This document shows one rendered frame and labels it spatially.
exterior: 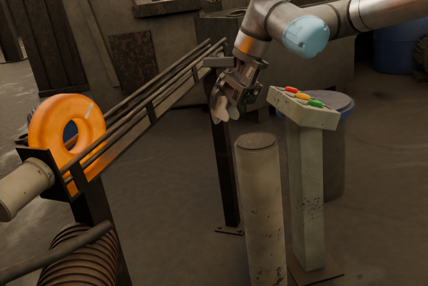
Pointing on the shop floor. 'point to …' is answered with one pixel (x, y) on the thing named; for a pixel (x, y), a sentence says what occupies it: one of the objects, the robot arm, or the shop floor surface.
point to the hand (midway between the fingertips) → (215, 118)
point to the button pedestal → (306, 186)
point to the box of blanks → (283, 58)
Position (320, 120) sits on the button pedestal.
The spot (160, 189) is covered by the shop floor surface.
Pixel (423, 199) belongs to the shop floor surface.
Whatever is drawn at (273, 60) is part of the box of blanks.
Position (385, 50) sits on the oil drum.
